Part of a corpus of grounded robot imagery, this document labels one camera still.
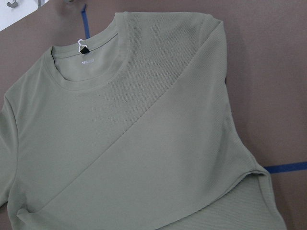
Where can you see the olive green long-sleeve shirt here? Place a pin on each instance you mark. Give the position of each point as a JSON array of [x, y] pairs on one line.
[[131, 129]]

